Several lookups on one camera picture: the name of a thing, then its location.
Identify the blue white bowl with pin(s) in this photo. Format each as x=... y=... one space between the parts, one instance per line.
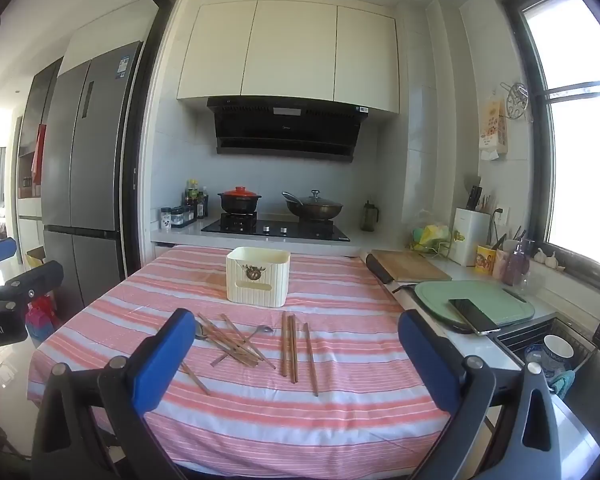
x=559 y=352

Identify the black gas stove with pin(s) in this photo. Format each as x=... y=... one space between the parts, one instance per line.
x=305 y=232

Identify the pink cup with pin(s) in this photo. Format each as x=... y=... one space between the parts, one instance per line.
x=501 y=265

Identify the window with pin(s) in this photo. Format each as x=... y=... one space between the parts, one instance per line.
x=580 y=160

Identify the garlic bulb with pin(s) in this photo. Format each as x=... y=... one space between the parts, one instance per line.
x=540 y=256
x=552 y=260

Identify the glass wok lid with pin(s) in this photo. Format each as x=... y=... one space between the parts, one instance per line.
x=315 y=200

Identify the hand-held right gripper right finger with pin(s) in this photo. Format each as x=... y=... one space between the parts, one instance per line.
x=430 y=360

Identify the smartphone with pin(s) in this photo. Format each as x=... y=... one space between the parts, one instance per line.
x=472 y=316

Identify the teal cloth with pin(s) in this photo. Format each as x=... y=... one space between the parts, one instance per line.
x=562 y=384

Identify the bag of yellow green produce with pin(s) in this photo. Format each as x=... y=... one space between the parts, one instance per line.
x=430 y=237

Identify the yellow printed cup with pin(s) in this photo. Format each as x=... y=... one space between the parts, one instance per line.
x=485 y=260

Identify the red printed bag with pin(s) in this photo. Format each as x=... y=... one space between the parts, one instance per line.
x=41 y=320

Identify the white print spice jar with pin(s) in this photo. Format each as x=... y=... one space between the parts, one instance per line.
x=166 y=220

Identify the black range hood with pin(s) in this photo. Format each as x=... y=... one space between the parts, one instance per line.
x=280 y=130

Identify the white knife block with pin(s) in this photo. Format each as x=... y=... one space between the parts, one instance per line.
x=470 y=237

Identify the dark wok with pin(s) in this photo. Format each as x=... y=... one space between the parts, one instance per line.
x=310 y=213

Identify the soap dispenser bottle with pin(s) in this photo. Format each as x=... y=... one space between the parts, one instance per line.
x=519 y=265

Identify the pile of wooden chopsticks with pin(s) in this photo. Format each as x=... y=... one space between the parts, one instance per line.
x=292 y=350

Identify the glass carafe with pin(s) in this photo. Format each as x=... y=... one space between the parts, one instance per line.
x=370 y=217

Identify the grey refrigerator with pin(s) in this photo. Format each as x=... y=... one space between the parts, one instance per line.
x=95 y=160

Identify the wall socket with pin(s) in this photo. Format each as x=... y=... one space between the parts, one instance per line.
x=502 y=214

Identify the dark door frame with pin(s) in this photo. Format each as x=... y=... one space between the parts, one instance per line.
x=150 y=85

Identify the steel sink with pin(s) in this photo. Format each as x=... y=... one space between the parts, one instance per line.
x=595 y=385

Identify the dark sauce bottle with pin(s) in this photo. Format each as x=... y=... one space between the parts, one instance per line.
x=203 y=205

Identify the pink striped tablecloth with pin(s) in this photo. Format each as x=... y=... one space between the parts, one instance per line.
x=280 y=420

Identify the printed paper bag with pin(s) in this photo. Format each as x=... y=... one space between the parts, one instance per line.
x=493 y=130

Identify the round light green tray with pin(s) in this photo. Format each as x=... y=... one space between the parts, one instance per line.
x=430 y=297

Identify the cream utensil holder box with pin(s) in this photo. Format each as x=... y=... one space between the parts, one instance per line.
x=265 y=280

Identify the white wall cabinet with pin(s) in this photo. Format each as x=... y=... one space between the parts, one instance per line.
x=290 y=50

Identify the yellow cap bottle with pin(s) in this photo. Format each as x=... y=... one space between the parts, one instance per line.
x=193 y=192

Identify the black clay pot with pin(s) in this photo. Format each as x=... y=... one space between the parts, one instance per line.
x=239 y=206

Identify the red pot lid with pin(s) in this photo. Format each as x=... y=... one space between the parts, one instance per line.
x=238 y=192

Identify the wooden cutting board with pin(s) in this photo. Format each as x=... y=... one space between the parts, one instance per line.
x=410 y=266

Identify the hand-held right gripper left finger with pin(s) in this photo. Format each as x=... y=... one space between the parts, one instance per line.
x=165 y=360

